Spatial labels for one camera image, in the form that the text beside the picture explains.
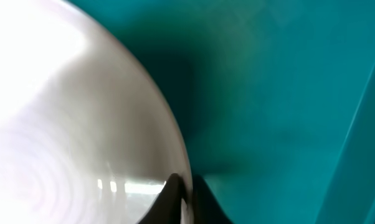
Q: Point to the teal serving tray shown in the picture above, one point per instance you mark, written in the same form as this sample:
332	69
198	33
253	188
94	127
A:
275	99

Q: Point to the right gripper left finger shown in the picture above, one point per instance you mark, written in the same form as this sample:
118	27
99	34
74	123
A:
166	209

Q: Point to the pink round plate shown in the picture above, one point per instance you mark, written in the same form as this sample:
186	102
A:
85	134

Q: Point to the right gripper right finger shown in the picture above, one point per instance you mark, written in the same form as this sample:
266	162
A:
205	206

